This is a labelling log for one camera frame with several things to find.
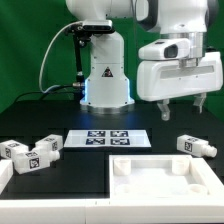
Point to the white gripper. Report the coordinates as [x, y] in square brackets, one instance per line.
[162, 76]

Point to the white square table top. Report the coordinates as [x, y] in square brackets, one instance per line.
[162, 176]

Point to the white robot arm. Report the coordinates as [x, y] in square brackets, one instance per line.
[166, 37]

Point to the white marker sheet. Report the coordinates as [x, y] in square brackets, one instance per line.
[107, 138]

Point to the white U-shaped fence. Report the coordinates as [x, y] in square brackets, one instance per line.
[113, 211]

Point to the black camera on stand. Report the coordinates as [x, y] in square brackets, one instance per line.
[81, 32]

